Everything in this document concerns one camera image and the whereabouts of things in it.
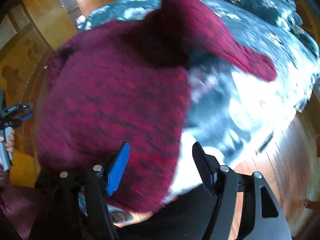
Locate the wooden door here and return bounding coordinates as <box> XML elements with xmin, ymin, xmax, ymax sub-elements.
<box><xmin>22</xmin><ymin>0</ymin><xmax>76</xmax><ymax>50</ymax></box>

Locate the teal floral bed blanket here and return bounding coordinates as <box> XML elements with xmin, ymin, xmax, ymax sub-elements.
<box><xmin>76</xmin><ymin>0</ymin><xmax>320</xmax><ymax>201</ymax></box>

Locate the dark red knitted garment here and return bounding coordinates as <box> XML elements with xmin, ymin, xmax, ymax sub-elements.
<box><xmin>37</xmin><ymin>0</ymin><xmax>277</xmax><ymax>213</ymax></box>

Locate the person's left hand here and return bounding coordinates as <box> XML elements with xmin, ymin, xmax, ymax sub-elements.
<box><xmin>0</xmin><ymin>129</ymin><xmax>16</xmax><ymax>173</ymax></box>

